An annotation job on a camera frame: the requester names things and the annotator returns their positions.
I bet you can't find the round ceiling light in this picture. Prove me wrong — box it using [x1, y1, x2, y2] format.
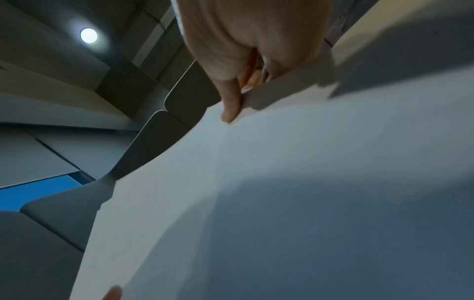
[79, 28, 99, 44]

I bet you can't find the white cardboard sheet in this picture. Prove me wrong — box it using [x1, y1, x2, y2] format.
[70, 0, 474, 300]

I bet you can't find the blue window panel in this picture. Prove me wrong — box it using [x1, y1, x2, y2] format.
[0, 172, 84, 212]

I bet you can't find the grey rounded panel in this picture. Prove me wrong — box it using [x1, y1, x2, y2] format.
[102, 110, 191, 184]
[0, 178, 117, 300]
[163, 58, 223, 129]

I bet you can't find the person's right hand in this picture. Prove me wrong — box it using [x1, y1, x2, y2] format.
[173, 0, 333, 123]

